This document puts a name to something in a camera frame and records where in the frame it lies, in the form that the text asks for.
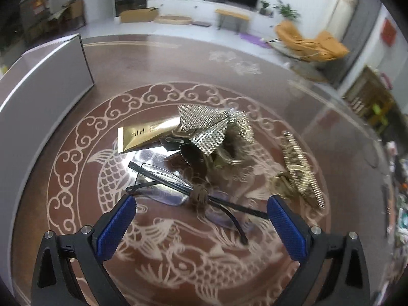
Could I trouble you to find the gold tube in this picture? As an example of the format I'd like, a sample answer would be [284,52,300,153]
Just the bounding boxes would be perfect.
[117,116,182,154]

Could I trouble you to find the gold hair claw clip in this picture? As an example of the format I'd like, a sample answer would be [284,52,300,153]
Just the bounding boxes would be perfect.
[269,131,326,209]

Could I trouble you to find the wooden bench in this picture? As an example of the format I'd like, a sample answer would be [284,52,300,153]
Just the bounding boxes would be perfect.
[215,9,250,34]

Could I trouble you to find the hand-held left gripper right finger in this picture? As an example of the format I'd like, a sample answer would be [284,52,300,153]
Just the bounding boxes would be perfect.
[267,195,372,306]

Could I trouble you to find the grey curtain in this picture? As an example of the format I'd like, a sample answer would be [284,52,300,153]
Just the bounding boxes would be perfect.
[341,3,383,86]

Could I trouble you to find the dark framed glasses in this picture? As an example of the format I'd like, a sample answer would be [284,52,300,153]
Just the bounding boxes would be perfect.
[126,161,270,246]

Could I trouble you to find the brown knotted hair tie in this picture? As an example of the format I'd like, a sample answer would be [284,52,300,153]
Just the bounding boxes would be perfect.
[190,183,210,213]

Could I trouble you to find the wooden side cabinet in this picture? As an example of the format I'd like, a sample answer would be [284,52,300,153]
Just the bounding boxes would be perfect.
[62,0,86,28]

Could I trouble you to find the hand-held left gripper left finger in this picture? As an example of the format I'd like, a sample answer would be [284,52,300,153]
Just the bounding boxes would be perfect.
[31,194,137,306]

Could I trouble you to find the silver sequin hair bow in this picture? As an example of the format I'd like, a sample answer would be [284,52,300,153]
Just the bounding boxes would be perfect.
[177,104,256,157]

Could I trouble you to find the tall leafy potted plant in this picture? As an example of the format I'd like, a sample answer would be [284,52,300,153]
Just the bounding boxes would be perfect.
[274,0,300,21]

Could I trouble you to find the purple floor mat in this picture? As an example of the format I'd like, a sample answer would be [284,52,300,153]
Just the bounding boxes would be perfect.
[239,32,275,48]

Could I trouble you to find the brown patterned desktop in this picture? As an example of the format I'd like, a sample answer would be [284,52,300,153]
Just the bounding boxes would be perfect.
[6,33,396,306]

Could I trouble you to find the brown furry hair tie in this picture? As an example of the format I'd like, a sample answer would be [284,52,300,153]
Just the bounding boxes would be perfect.
[194,127,254,174]

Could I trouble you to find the white television cabinet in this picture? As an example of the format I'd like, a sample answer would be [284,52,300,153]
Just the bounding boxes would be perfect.
[148,0,287,35]

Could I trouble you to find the colourful shelf clutter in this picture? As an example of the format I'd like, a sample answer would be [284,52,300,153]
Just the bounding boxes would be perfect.
[382,140,408,246]

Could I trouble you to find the dark glass door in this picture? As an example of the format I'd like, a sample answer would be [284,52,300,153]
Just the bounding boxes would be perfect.
[19,0,55,42]

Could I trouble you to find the cardboard box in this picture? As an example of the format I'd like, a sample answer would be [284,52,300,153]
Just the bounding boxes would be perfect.
[119,7,159,23]

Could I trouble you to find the grey storage box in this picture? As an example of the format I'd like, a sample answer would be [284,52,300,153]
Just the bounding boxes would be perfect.
[0,33,95,281]

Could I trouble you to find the black serrated hair clip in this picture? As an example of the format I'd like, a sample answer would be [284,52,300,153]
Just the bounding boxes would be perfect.
[159,135,200,167]

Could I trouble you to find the orange lounge chair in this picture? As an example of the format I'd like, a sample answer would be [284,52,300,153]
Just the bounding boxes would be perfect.
[275,21,350,62]

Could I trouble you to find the covered standing air conditioner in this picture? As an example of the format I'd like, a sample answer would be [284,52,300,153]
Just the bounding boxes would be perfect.
[328,0,356,39]

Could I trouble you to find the round beige floor cushion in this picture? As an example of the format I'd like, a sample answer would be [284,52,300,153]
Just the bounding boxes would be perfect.
[155,14,193,25]

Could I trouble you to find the red wall hanging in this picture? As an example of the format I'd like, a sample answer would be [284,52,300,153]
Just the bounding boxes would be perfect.
[381,18,397,47]

